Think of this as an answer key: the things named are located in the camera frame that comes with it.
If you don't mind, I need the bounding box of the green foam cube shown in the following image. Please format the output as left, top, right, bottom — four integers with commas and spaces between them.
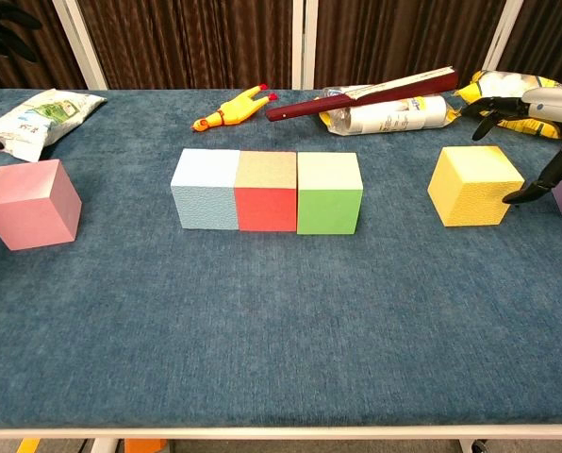
296, 151, 364, 236

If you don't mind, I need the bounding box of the clear plastic wrapped white roll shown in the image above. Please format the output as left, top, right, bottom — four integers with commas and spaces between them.
318, 85, 462, 138

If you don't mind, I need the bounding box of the pink foam cube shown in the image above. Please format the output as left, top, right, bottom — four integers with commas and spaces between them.
0, 159, 83, 252

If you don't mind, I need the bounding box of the yellow bag of cotton balls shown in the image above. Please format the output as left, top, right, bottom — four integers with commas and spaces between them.
454, 69, 562, 141

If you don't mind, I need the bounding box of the yellow foam cube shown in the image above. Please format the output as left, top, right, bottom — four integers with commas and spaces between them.
427, 145, 525, 227

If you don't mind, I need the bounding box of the dark red folded fan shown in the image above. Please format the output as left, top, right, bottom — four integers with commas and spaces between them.
265, 66, 460, 123

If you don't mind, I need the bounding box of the light blue foam cube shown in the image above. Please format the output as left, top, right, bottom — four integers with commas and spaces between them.
170, 147, 241, 231

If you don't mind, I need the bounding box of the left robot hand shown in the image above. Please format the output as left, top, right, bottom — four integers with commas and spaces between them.
0, 0, 44, 151

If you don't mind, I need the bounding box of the blue fabric table cover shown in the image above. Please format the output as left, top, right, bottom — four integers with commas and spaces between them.
0, 88, 562, 429

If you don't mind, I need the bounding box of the white green snack bag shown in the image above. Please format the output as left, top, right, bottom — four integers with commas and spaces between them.
0, 89, 107, 163

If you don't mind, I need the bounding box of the white table frame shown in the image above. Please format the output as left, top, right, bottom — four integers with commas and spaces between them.
0, 424, 562, 453

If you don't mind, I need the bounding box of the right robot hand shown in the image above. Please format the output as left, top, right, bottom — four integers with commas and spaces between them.
460, 86, 562, 205

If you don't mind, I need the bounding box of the red foam cube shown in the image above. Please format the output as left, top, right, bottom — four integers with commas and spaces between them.
234, 150, 298, 233

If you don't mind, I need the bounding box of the orange object under table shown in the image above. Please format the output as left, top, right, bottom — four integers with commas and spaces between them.
124, 438, 168, 453

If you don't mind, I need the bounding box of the yellow rubber chicken toy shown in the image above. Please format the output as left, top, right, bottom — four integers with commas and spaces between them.
190, 83, 279, 133

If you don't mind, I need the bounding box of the brown curtain partition panel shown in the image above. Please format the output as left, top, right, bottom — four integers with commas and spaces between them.
0, 0, 108, 94
52, 0, 306, 91
304, 0, 522, 91
483, 0, 562, 89

